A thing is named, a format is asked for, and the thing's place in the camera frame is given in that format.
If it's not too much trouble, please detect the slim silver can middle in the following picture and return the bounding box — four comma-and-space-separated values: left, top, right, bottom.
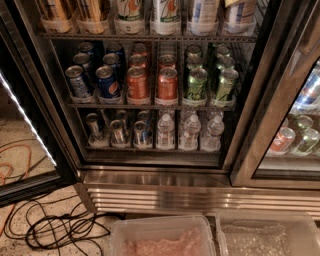
110, 119, 130, 148

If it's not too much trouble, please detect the front orange can left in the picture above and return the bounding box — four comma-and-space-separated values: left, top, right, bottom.
126, 67, 150, 105

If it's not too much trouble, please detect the black cable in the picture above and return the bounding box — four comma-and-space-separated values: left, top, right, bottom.
2, 191, 116, 256

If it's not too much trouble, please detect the orange can behind door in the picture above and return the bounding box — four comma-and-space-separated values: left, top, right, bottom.
268, 127, 296, 155

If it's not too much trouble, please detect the clear bin pink wrap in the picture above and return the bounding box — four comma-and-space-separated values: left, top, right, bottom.
110, 215, 216, 256

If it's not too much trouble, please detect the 7up bottle right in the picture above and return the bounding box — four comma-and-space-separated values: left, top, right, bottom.
150, 0, 181, 36

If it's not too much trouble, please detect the green can behind door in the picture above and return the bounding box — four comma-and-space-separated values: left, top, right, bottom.
291, 128, 320, 156

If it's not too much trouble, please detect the brown drink bottle left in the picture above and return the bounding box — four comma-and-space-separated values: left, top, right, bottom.
36, 0, 75, 33

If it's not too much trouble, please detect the steel fridge base grille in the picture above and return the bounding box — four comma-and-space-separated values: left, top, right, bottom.
75, 170, 320, 220

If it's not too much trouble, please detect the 7up bottle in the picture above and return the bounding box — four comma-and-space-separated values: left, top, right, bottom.
150, 0, 181, 36
114, 0, 145, 35

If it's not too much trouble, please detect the orange cable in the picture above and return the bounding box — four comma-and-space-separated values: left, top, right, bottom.
0, 143, 33, 236

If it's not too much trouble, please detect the front green can right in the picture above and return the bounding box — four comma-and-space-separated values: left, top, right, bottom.
211, 69, 239, 107

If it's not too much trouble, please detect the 7up bottle left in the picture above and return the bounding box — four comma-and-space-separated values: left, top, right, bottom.
114, 0, 145, 35

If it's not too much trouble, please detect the brown drink bottle right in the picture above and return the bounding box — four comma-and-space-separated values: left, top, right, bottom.
76, 0, 110, 34

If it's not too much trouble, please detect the front green can left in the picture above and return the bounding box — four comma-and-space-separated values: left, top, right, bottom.
182, 68, 207, 107

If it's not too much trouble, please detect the front water bottle middle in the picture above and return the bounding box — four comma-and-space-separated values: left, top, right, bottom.
179, 114, 201, 151

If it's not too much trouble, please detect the blue label bottle left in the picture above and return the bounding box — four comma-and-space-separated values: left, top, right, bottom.
187, 0, 219, 36

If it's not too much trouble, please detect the front water bottle left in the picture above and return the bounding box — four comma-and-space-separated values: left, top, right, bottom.
156, 113, 175, 150

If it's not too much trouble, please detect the clear bin bubble wrap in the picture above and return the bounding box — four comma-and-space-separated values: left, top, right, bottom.
216, 210, 320, 256

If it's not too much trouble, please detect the closed fridge glass door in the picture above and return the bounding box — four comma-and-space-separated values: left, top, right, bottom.
230, 0, 320, 190

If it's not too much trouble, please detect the slim silver can left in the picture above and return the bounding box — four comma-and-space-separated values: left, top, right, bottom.
85, 113, 108, 148

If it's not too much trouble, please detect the open fridge glass door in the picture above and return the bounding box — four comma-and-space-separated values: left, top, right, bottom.
0, 0, 76, 207

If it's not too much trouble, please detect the front orange can right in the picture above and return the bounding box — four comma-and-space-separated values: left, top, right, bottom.
155, 67, 178, 106

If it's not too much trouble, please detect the front blue pepsi can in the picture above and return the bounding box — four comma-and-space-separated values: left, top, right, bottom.
96, 66, 121, 103

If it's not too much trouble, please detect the red bull can behind door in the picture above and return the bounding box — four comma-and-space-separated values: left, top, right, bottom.
295, 69, 320, 110

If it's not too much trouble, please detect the front water bottle right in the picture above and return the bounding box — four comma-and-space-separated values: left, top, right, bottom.
200, 116, 225, 152

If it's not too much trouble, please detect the brown drink bottle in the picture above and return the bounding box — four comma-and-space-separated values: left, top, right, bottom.
76, 0, 110, 34
36, 0, 75, 33

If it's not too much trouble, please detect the slim silver can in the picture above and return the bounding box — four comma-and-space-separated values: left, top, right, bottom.
110, 119, 130, 148
85, 113, 108, 148

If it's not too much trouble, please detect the water bottle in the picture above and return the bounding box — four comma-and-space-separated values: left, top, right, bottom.
156, 113, 175, 150
200, 116, 225, 152
179, 114, 201, 151

